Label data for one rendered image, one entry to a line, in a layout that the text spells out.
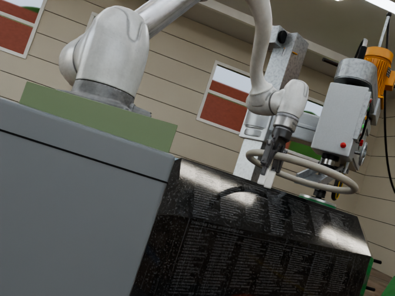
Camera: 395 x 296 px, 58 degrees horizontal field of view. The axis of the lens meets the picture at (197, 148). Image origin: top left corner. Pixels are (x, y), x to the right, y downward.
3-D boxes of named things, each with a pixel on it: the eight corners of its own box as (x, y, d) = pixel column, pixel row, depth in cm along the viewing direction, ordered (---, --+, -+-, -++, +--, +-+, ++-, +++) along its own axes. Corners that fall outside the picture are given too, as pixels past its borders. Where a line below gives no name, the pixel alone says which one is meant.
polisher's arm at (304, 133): (241, 123, 269) (251, 91, 270) (243, 130, 303) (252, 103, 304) (341, 151, 255) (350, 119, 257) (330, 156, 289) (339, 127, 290)
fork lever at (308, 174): (318, 166, 238) (320, 159, 237) (348, 174, 228) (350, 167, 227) (287, 181, 179) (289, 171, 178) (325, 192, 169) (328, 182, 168)
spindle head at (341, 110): (318, 162, 240) (337, 100, 243) (352, 171, 229) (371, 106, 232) (308, 151, 209) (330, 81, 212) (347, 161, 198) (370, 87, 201)
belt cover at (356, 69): (342, 123, 293) (348, 104, 294) (375, 130, 281) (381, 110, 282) (326, 80, 210) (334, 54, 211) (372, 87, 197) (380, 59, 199)
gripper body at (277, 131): (286, 127, 134) (278, 150, 133) (295, 135, 140) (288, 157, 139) (270, 124, 140) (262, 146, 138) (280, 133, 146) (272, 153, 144)
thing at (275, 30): (257, 45, 293) (262, 29, 294) (275, 53, 297) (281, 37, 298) (267, 38, 273) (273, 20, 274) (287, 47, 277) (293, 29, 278)
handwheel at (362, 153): (345, 164, 226) (352, 141, 227) (362, 168, 221) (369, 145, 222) (344, 160, 213) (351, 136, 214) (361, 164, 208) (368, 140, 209)
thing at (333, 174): (261, 172, 188) (263, 167, 188) (359, 202, 164) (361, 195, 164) (229, 145, 146) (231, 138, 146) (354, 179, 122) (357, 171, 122)
